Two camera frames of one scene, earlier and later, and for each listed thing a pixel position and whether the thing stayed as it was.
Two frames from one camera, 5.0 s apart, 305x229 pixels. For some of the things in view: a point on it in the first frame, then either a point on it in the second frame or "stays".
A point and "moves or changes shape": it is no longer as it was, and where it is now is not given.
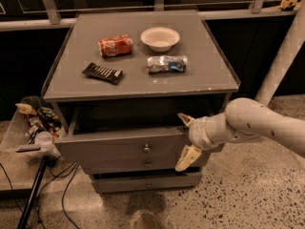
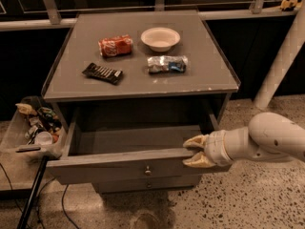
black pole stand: x=33 y=193 stays
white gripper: x=197 y=133 to x=215 y=149
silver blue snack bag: x=167 y=64 stays
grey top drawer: x=125 y=134 moves or changes shape
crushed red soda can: x=111 y=47 stays
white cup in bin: x=43 y=138 stays
